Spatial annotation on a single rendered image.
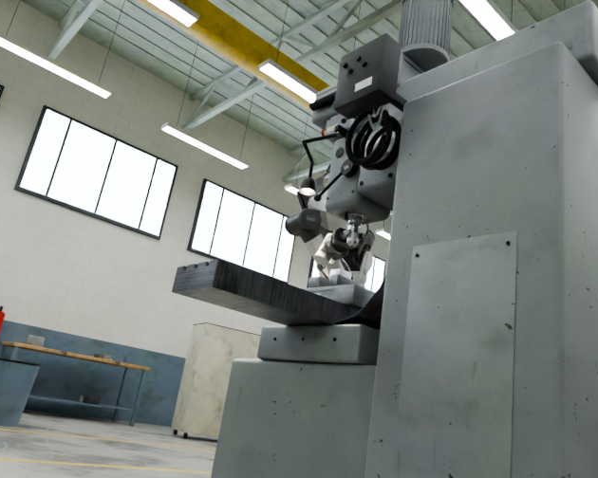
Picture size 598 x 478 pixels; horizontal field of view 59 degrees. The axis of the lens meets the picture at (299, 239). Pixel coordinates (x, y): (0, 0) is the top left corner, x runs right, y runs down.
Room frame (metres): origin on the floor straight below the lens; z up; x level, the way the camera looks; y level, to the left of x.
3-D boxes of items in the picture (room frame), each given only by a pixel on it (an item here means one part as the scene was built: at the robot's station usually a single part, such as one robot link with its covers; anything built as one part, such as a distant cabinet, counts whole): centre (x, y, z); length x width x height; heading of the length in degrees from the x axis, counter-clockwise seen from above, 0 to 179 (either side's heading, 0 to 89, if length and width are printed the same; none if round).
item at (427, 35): (1.70, -0.36, 2.05); 0.20 x 0.20 x 0.32
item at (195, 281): (1.90, -0.20, 0.89); 1.24 x 0.23 x 0.08; 129
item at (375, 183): (1.75, -0.32, 1.47); 0.24 x 0.19 x 0.26; 129
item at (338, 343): (1.90, -0.20, 0.79); 0.50 x 0.35 x 0.12; 39
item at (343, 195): (1.89, -0.20, 1.47); 0.21 x 0.19 x 0.32; 129
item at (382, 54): (1.45, -0.13, 1.62); 0.20 x 0.09 x 0.21; 39
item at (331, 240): (1.99, -0.17, 1.23); 0.13 x 0.12 x 0.10; 109
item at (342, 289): (1.90, -0.15, 0.99); 0.35 x 0.15 x 0.11; 40
